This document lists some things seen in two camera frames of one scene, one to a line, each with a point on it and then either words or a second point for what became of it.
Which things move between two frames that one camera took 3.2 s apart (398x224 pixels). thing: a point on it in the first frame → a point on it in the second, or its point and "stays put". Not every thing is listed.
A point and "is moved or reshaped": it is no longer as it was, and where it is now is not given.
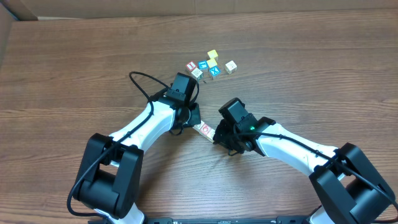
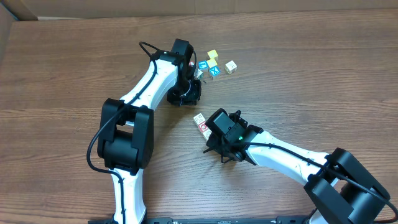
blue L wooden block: x=203 y=65 stays put
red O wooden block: x=208 y=131 stays put
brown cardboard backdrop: x=20 y=10 stays put
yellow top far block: x=212 y=54 stays put
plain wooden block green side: x=198 y=127 is moved or reshaped
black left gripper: x=195 y=115 → x=185 y=94
